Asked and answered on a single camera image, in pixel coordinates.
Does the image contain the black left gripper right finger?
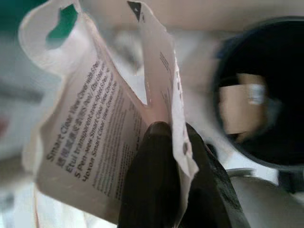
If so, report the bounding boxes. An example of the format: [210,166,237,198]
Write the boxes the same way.
[184,122,252,228]

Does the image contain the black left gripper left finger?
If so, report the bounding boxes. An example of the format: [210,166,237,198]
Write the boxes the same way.
[118,121,191,228]

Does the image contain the white phone cover packaging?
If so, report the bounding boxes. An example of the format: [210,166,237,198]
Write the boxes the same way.
[18,0,200,225]

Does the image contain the black round rubbish bin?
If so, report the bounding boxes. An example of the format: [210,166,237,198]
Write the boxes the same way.
[210,15,304,170]

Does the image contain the brown cardboard piece with tape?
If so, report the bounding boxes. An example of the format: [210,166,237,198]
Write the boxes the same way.
[218,73,269,141]

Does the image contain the green object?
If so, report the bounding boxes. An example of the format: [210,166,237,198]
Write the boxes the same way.
[0,0,79,48]

